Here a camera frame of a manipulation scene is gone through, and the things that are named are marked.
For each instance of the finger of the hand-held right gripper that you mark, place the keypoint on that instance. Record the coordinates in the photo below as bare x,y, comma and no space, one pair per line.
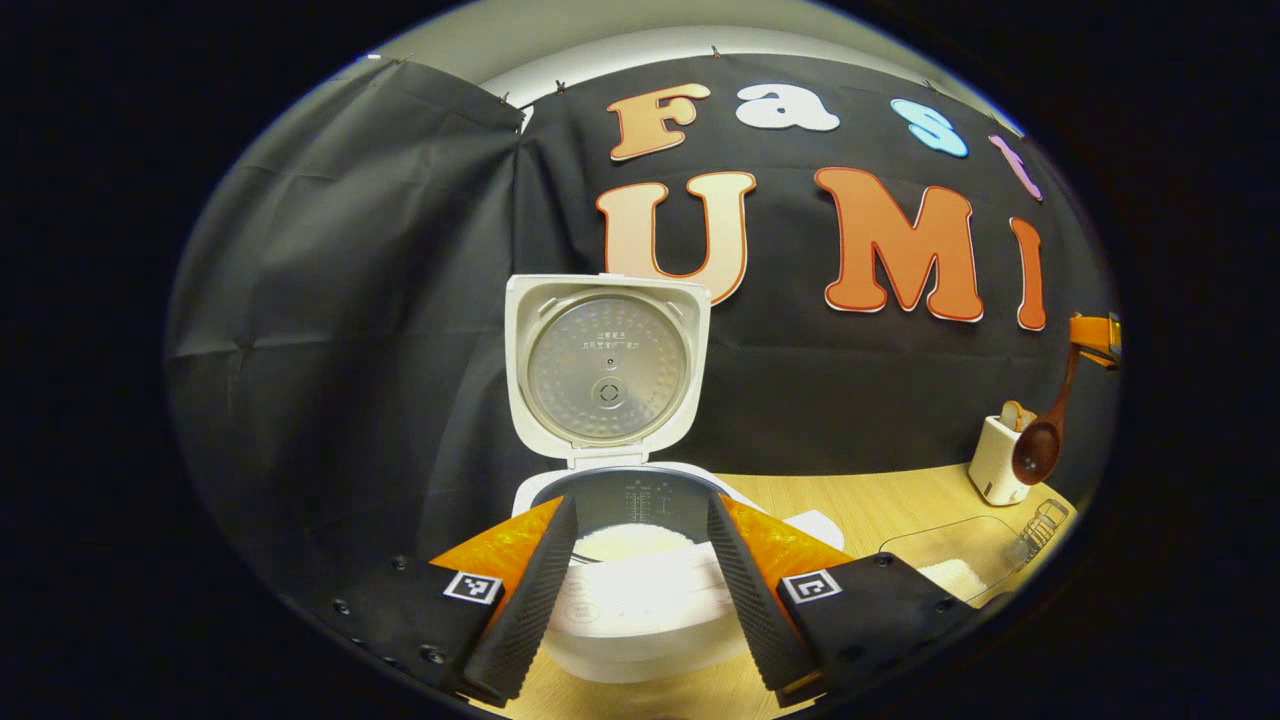
1095,335

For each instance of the clear plastic container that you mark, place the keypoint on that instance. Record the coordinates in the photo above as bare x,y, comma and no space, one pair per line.
940,540

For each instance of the black backdrop cloth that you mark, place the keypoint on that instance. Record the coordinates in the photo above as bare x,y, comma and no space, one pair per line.
330,350

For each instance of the brown wooden spoon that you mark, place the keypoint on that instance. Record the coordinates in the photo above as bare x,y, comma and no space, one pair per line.
1038,455

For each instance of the white rice cooker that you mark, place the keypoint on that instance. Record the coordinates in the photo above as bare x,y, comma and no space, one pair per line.
610,370

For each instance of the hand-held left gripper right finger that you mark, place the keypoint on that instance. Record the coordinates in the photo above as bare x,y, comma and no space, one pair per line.
750,600

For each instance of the white toaster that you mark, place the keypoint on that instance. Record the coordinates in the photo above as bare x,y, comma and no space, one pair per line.
992,465

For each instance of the white uncooked rice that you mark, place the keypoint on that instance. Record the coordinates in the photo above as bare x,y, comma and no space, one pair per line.
635,542
950,578

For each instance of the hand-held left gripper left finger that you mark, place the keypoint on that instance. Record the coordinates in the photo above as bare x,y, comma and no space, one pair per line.
535,600

